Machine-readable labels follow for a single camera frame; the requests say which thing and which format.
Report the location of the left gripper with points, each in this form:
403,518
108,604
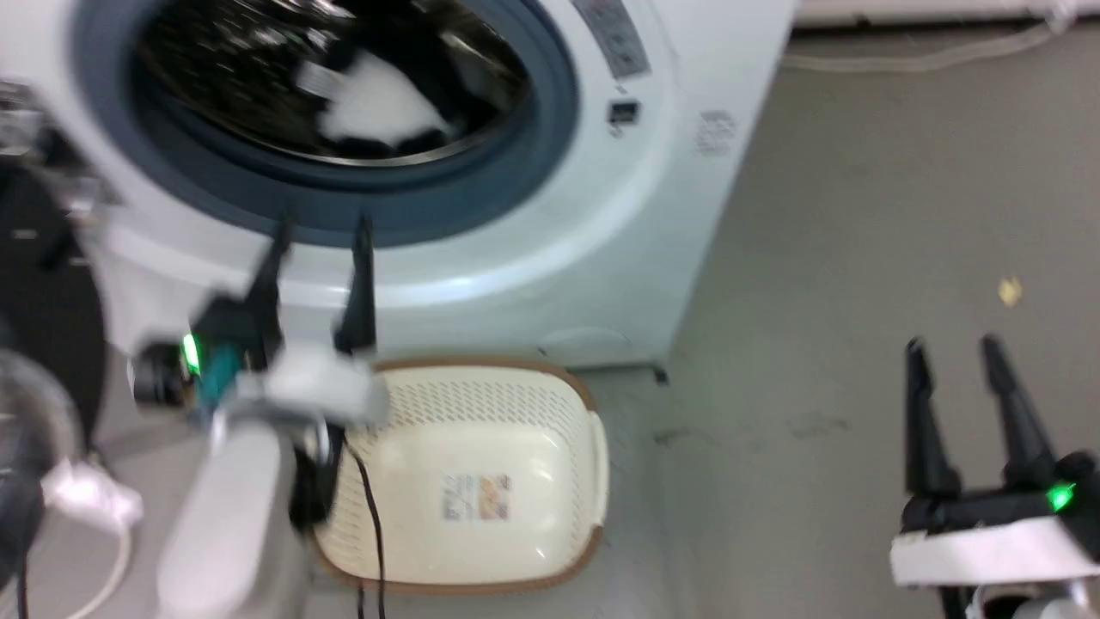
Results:
301,378

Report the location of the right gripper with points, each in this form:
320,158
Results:
997,533

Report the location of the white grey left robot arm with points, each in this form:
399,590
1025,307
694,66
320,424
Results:
228,516

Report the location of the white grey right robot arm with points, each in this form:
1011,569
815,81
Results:
1031,603

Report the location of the cream plastic laundry basket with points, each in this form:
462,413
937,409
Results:
481,430

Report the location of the dark round washing machine door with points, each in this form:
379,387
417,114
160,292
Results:
43,284

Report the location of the white front-load washing machine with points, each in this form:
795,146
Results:
601,223

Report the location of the small yellow paper scrap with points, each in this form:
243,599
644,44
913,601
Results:
1011,291

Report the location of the clothes inside drum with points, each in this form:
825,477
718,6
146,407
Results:
378,103

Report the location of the printed sticker label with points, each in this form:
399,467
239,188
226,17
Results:
477,497

